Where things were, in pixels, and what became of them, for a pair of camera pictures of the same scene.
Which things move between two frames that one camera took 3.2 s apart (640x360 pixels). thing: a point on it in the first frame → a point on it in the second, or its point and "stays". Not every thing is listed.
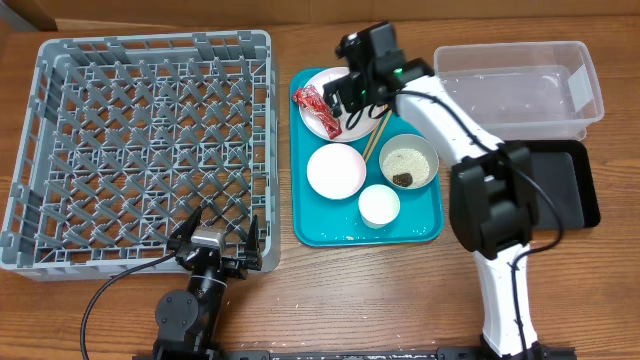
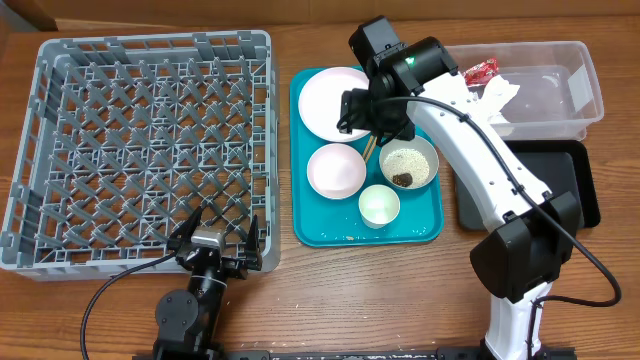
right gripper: [347, 88] → [353, 111]
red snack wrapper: [310, 99] → [479, 74]
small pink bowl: [336, 171] stays
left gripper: [239, 268] stays
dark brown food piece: [403, 179] stays
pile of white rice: [406, 160] stays
